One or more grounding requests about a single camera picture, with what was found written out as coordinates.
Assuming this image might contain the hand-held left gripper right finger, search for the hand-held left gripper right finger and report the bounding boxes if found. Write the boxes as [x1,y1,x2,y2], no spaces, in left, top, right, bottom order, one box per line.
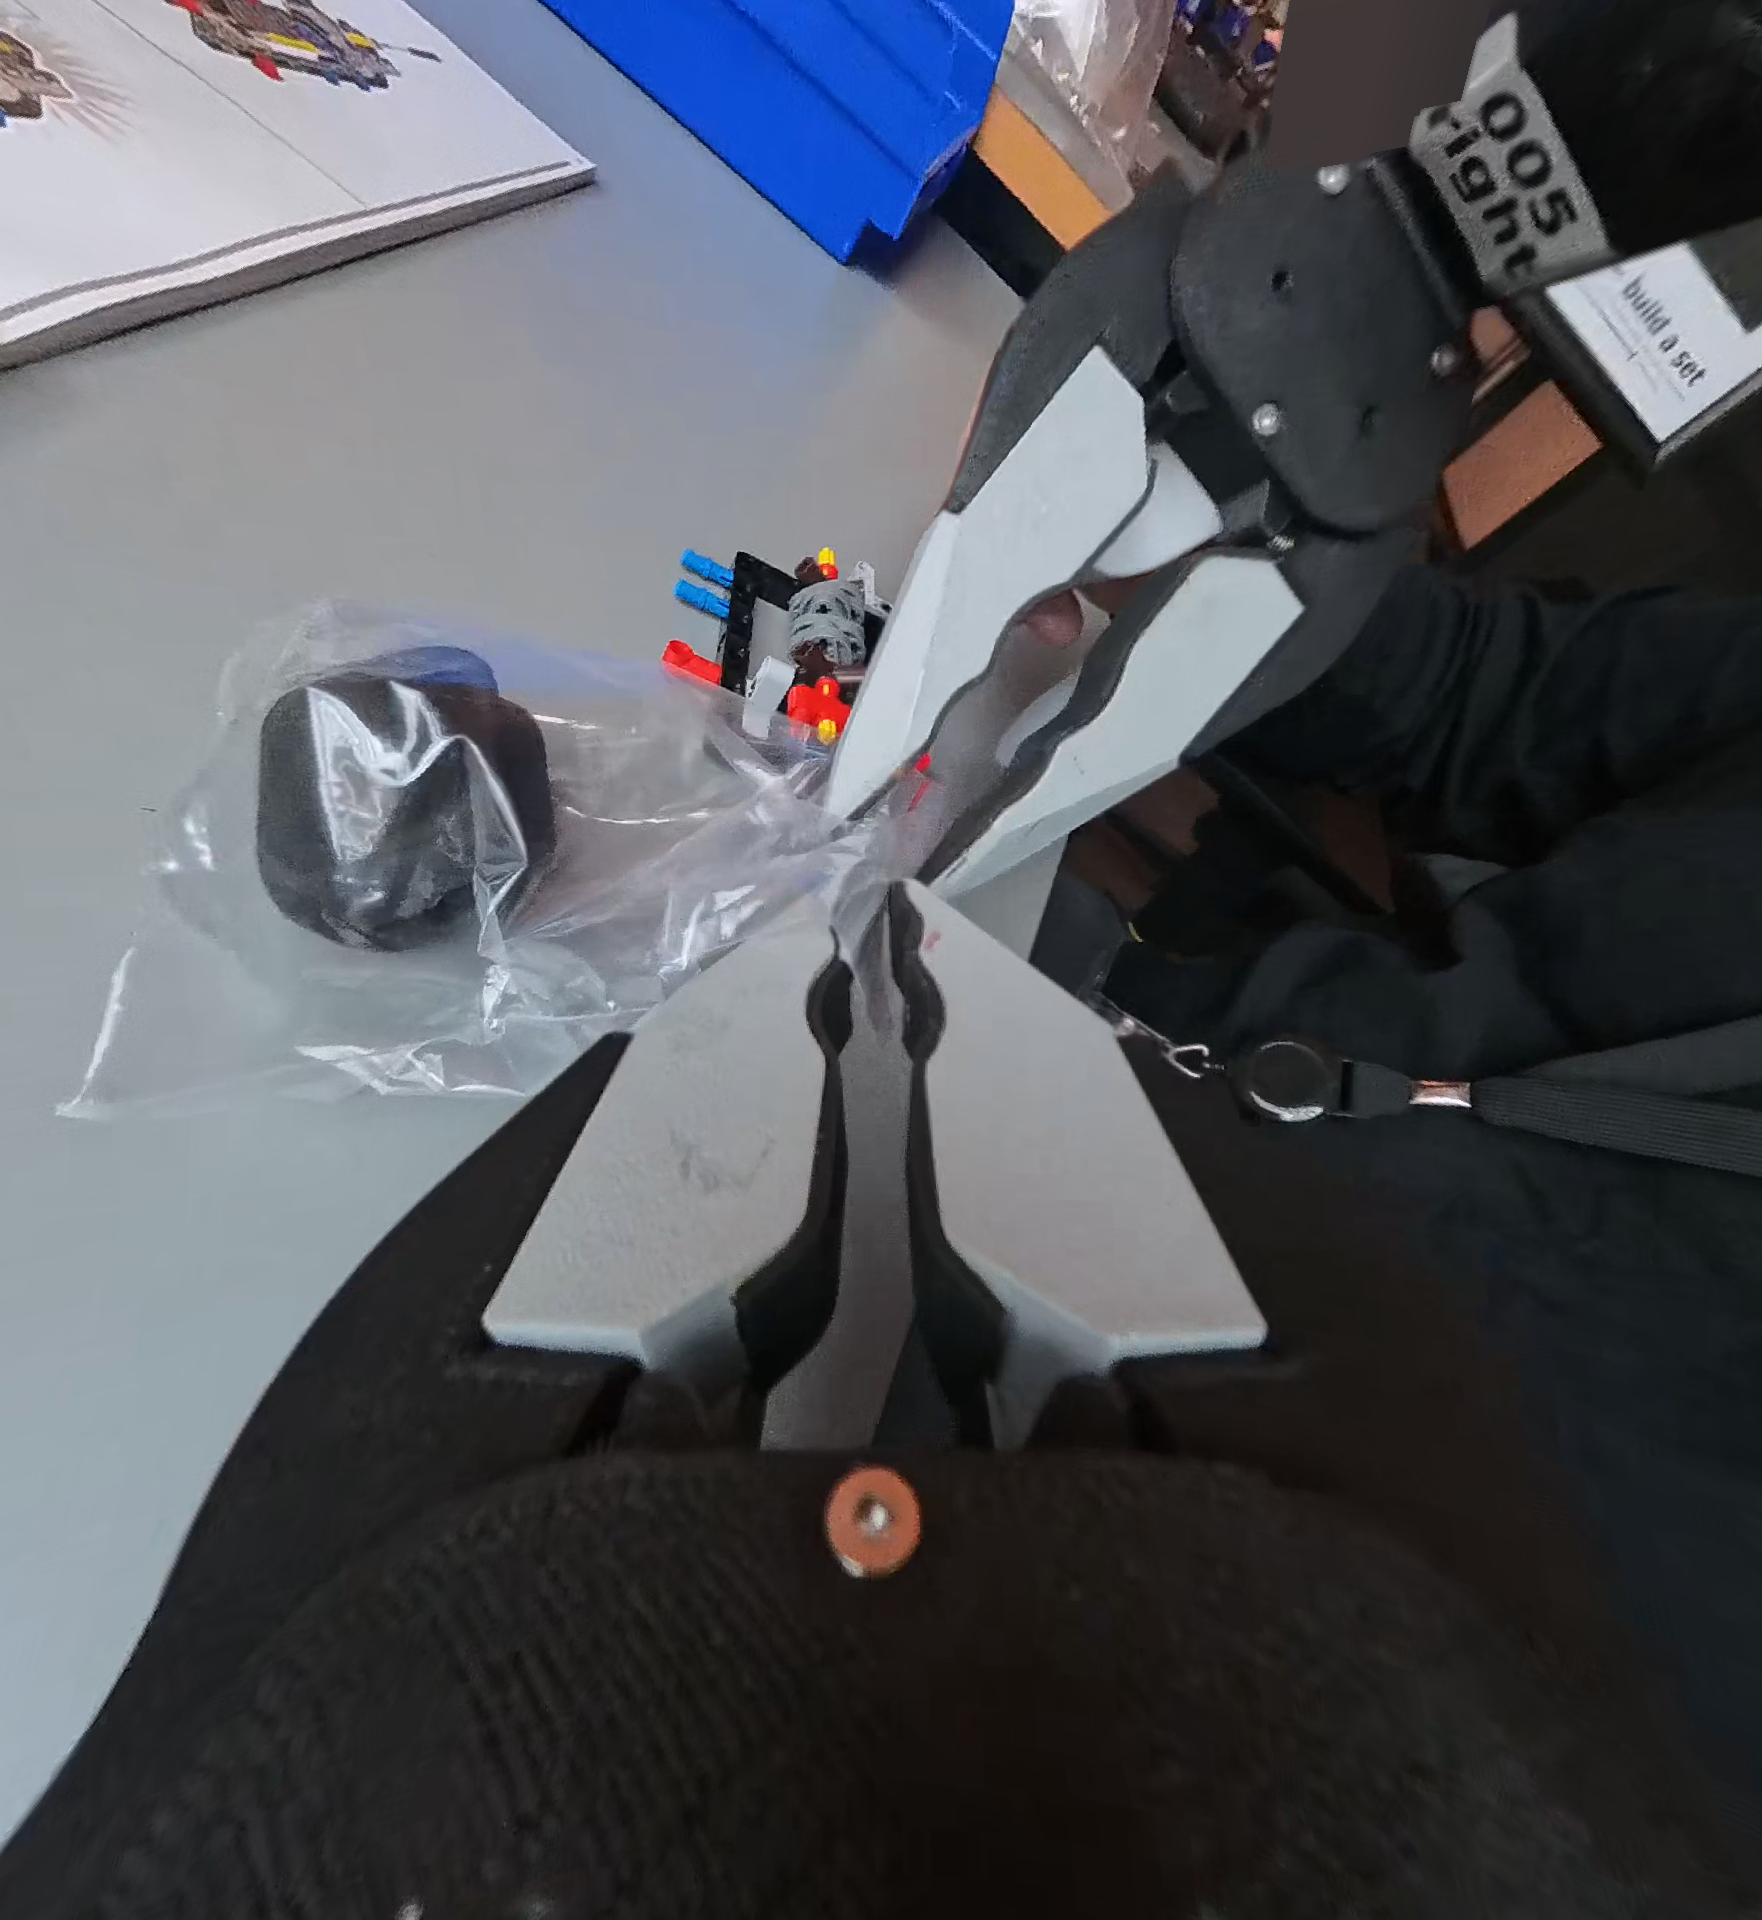
[887,877,1272,1411]

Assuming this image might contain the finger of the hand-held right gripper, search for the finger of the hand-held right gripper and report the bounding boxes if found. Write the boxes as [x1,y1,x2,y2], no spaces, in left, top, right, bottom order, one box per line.
[823,344,1232,823]
[921,541,1309,905]

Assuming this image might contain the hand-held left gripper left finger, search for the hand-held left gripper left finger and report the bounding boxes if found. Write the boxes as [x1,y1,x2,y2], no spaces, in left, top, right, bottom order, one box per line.
[479,924,866,1397]

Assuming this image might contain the clear zip plastic bag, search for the clear zip plastic bag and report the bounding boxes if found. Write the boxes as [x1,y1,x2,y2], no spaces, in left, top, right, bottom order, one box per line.
[53,596,945,1126]

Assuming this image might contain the lego engine frame assembly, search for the lego engine frame assembly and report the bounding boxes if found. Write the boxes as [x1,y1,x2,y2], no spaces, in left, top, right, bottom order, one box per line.
[662,541,901,753]

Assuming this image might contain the person's right forearm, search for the person's right forearm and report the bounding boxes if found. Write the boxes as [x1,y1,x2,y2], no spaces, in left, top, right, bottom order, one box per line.
[1210,570,1762,887]

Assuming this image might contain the person's right hand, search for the person's right hand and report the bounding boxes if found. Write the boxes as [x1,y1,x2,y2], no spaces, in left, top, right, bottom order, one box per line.
[1017,583,1127,654]

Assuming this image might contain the framed marker sign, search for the framed marker sign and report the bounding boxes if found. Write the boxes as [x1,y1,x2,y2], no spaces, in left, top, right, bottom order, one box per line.
[1507,186,1762,478]

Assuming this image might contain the stacked blue plastic bins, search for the stacked blue plastic bins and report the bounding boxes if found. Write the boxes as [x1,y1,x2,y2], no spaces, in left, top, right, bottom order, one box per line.
[542,0,1020,270]

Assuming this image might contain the person's torso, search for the person's torso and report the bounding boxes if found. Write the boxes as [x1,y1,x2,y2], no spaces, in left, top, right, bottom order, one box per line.
[1029,720,1762,1920]

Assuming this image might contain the white instruction booklet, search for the white instruction booklet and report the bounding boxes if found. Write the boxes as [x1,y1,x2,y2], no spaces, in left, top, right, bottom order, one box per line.
[0,0,600,385]

